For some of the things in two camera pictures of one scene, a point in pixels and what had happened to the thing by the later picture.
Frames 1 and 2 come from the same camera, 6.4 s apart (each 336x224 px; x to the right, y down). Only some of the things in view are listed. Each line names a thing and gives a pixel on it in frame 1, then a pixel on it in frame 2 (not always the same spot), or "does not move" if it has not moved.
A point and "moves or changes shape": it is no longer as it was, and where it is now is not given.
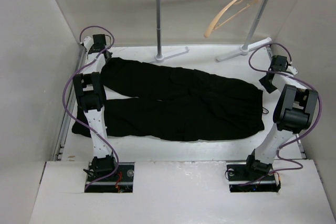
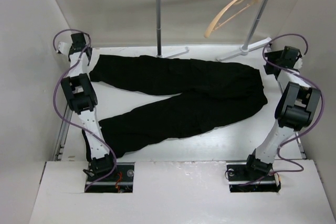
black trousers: (150, 102) moves or changes shape
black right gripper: (269, 88) → (277, 53)
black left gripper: (109, 57) → (90, 51)
